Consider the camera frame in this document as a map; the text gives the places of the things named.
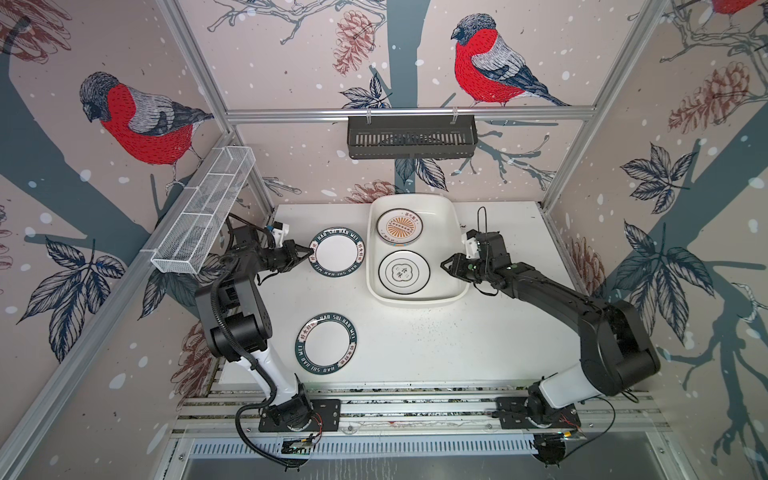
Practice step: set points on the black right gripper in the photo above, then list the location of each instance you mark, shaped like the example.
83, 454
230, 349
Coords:
458, 262

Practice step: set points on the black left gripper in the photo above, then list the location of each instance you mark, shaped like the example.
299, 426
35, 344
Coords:
289, 249

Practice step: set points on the green rim plate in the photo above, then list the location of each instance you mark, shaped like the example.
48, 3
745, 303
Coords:
337, 252
326, 343

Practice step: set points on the white flower plate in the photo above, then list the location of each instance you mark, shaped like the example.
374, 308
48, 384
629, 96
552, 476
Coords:
404, 272

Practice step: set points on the orange sunburst plate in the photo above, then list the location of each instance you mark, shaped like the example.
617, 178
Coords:
399, 226

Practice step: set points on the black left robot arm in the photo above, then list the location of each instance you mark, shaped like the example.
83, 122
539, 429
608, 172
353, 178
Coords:
237, 326

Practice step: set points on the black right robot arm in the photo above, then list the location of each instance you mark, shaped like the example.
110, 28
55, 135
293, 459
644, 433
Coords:
616, 351

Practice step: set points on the white plastic bin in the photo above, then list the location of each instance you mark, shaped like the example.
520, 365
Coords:
440, 239

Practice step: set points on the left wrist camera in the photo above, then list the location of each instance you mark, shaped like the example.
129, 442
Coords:
279, 231

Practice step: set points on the white mesh wall shelf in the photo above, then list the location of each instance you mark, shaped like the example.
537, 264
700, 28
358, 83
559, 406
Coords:
193, 233

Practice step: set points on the black hanging wire basket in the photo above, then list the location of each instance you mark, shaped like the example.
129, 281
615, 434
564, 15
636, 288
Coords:
411, 137

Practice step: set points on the horizontal aluminium frame bar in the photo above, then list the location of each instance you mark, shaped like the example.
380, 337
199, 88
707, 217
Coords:
238, 117

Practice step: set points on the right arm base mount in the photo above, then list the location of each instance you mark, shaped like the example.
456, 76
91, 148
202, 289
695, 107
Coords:
525, 413

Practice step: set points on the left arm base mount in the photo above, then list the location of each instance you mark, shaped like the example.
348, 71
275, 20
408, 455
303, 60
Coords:
302, 415

